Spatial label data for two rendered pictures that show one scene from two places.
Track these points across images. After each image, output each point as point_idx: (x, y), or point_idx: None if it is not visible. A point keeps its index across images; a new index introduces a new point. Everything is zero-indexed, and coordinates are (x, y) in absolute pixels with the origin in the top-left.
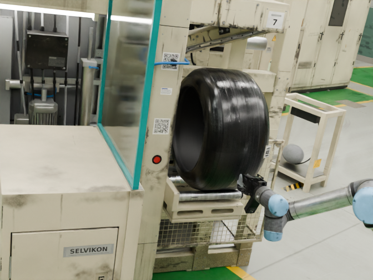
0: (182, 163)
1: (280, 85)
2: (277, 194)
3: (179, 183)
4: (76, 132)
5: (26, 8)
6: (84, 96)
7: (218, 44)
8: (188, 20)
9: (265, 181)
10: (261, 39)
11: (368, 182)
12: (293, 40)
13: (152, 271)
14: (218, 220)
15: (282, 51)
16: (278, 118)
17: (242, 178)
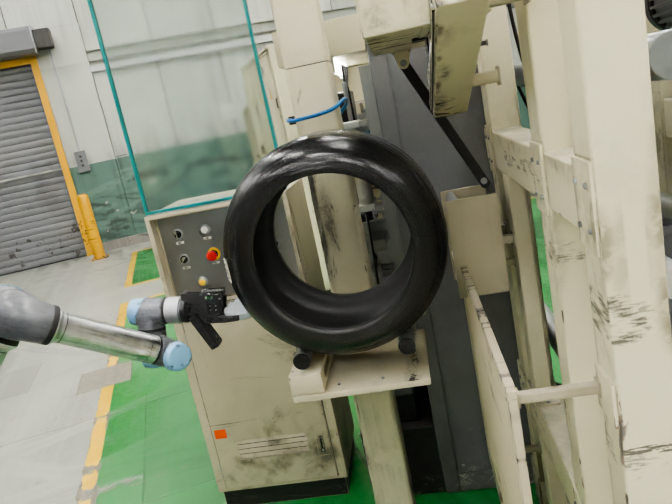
0: (366, 292)
1: (582, 208)
2: (144, 298)
3: (424, 349)
4: None
5: None
6: None
7: (433, 82)
8: (282, 58)
9: (184, 293)
10: (648, 38)
11: (15, 288)
12: (570, 29)
13: (363, 437)
14: None
15: (566, 79)
16: (607, 339)
17: (226, 294)
